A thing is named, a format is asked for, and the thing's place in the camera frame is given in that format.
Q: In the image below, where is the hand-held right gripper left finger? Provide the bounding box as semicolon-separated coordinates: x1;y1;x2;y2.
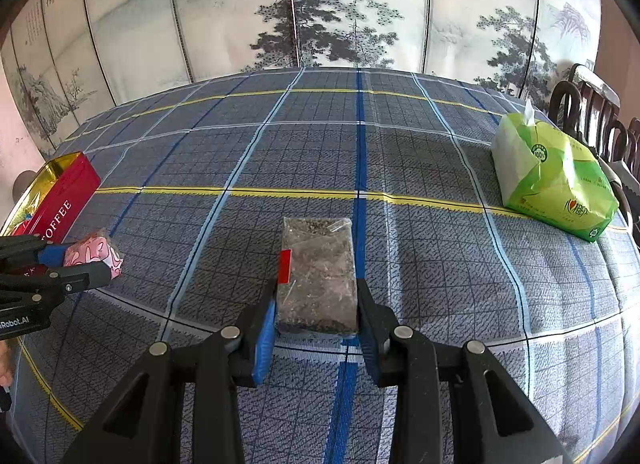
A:
60;279;279;464

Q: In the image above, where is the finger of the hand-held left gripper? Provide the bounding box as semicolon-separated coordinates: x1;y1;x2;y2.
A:
0;235;68;267
0;262;112;305

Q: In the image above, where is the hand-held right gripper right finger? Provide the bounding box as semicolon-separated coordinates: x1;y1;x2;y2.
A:
356;279;574;464

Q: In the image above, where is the pink snack packet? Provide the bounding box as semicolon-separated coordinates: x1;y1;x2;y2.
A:
62;229;124;279

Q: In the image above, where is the red tin box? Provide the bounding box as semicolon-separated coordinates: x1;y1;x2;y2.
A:
0;153;102;245

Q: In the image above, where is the dark sesame bar packet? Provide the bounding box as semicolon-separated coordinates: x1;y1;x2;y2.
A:
275;216;361;335

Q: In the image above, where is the person's left hand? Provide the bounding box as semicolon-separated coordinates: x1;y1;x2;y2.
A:
0;342;15;388

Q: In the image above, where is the green tissue pack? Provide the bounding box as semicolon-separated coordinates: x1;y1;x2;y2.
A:
490;98;621;243

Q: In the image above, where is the painted folding screen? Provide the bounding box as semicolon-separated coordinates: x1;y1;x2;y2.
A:
0;0;601;155

